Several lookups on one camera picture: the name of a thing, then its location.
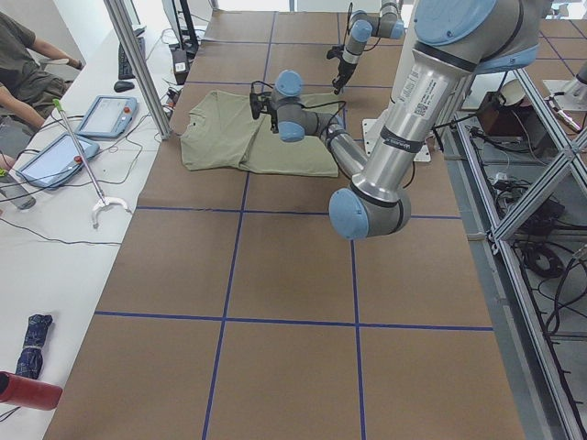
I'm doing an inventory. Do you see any reacher grabber tool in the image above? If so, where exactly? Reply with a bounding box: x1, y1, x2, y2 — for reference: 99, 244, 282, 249
52, 99, 132, 229

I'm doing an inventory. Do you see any aluminium frame rack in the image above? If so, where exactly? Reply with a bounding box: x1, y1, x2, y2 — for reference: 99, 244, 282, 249
447, 69, 586, 439

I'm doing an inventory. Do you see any blue teach pendant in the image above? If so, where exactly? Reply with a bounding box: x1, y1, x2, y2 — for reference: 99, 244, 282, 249
17, 133, 83, 190
75, 95, 138, 139

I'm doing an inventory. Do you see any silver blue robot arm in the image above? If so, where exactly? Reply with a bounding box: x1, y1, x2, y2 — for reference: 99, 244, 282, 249
249, 1, 550, 240
327, 1, 404, 94

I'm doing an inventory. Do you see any black keyboard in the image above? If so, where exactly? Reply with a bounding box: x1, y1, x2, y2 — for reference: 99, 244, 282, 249
118, 37, 146, 80

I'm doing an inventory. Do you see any folded dark blue umbrella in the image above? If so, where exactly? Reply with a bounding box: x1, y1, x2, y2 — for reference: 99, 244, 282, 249
15, 314, 53, 380

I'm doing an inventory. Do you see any seated person in green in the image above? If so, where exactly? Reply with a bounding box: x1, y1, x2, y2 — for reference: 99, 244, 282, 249
0, 11, 83, 160

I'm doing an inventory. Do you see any red cylinder bottle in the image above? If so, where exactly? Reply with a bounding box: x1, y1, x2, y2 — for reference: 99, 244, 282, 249
1, 371, 63, 411

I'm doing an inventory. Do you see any blue teach pendant far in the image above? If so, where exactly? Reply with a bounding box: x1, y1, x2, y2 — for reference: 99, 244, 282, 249
75, 95, 138, 139

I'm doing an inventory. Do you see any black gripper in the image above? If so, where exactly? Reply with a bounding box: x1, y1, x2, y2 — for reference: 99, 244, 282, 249
327, 45, 358, 95
249, 91, 279, 134

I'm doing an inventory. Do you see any clear water bottle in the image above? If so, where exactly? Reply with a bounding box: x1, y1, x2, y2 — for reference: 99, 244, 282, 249
1, 169, 36, 210

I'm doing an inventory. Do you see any blue teach pendant near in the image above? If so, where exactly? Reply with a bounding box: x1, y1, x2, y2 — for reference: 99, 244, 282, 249
17, 133, 83, 190

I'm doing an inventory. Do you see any aluminium frame post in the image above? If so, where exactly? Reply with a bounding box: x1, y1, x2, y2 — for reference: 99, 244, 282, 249
104, 0, 172, 140

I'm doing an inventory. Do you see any black computer mouse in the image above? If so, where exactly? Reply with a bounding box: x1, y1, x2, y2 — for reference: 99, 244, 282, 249
113, 80, 135, 93

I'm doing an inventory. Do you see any light green long-sleeve shirt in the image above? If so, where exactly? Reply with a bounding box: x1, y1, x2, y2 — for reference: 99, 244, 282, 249
181, 90, 338, 178

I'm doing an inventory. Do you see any black power adapter box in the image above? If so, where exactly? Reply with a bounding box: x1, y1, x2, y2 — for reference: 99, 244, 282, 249
170, 48, 190, 85

